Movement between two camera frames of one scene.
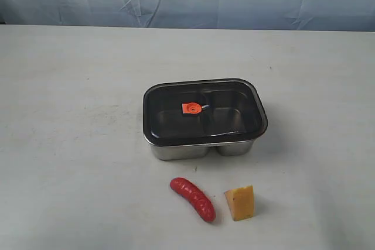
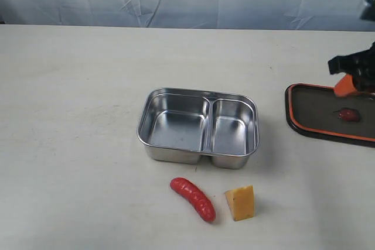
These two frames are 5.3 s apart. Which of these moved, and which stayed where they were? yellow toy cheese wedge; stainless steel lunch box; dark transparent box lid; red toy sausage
Moved: stainless steel lunch box; dark transparent box lid
Stayed: yellow toy cheese wedge; red toy sausage
